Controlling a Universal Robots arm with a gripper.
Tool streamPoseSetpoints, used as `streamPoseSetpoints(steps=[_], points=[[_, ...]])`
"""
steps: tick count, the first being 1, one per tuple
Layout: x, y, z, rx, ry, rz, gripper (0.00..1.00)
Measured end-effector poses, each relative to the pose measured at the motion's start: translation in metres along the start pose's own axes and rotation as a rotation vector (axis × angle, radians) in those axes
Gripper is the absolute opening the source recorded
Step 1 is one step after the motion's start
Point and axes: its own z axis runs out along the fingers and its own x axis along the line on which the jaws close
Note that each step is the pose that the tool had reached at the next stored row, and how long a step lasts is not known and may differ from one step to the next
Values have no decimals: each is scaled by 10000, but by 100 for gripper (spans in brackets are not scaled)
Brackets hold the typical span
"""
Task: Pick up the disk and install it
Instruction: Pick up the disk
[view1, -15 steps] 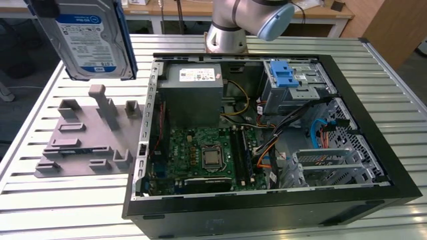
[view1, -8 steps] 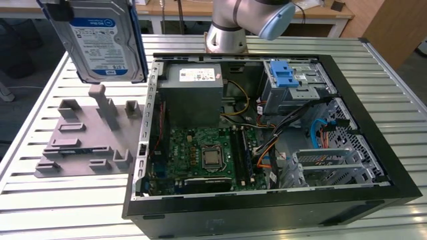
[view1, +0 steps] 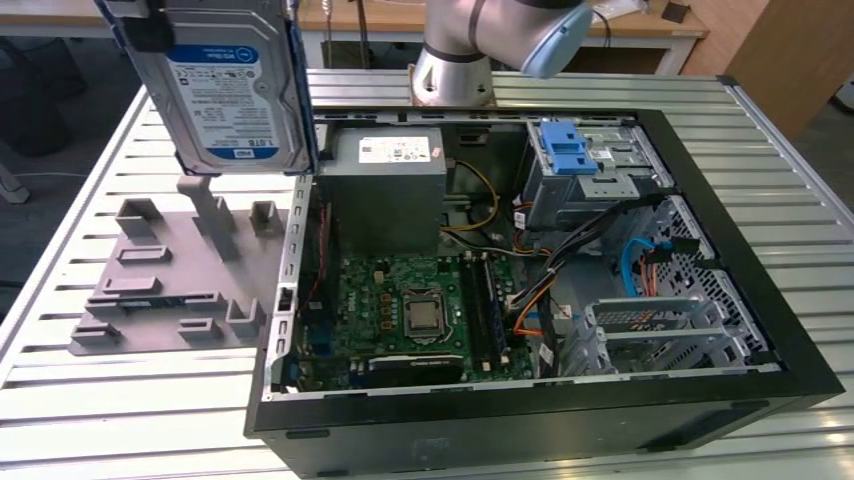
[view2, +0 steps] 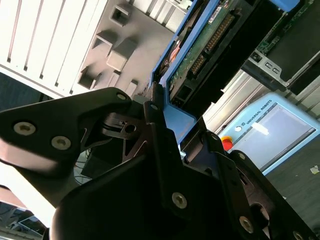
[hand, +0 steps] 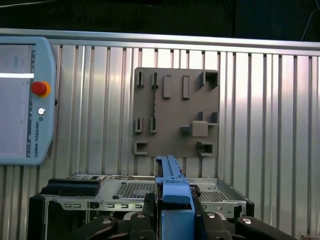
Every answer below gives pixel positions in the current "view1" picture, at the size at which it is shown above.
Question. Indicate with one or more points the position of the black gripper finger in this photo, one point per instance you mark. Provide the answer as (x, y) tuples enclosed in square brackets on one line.
[(148, 30)]

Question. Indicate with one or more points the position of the hard disk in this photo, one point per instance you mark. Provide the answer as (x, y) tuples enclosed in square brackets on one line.
[(227, 100)]

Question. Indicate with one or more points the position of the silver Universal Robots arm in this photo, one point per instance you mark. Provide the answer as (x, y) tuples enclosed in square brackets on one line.
[(454, 75)]

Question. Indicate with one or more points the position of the metal disk bay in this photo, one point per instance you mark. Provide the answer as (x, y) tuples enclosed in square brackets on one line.
[(667, 336)]

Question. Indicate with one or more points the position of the wooden desk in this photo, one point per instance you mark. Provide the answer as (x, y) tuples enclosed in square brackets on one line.
[(374, 20)]

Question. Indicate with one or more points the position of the grey power supply unit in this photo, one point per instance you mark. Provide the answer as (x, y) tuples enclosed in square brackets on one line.
[(381, 200)]

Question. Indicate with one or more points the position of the grey parts rack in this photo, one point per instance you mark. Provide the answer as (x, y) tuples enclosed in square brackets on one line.
[(174, 280)]

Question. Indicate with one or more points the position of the RAM stick in rack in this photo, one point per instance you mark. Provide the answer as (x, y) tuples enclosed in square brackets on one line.
[(150, 302)]

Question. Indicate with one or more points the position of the green motherboard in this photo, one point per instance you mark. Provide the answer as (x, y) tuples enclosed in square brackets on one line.
[(363, 310)]

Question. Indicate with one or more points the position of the blue drive latch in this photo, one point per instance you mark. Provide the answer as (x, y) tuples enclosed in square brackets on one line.
[(567, 150)]

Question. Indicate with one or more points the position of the CPU socket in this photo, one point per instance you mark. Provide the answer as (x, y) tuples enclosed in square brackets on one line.
[(403, 320)]

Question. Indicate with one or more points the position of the silver CPU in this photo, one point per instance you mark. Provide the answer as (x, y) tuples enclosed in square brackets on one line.
[(423, 316)]

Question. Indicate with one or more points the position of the black RAM slot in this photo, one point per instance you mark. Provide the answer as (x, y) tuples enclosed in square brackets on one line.
[(473, 310)]

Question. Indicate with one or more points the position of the metal optical drive cage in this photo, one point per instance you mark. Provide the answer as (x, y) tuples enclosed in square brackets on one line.
[(601, 192)]

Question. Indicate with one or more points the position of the black graphics card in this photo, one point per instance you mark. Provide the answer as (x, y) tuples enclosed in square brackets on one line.
[(414, 367)]

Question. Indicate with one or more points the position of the small dark box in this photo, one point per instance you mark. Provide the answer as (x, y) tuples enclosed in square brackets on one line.
[(679, 12)]

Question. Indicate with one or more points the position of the black PC case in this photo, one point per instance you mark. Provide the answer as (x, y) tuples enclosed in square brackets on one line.
[(501, 430)]

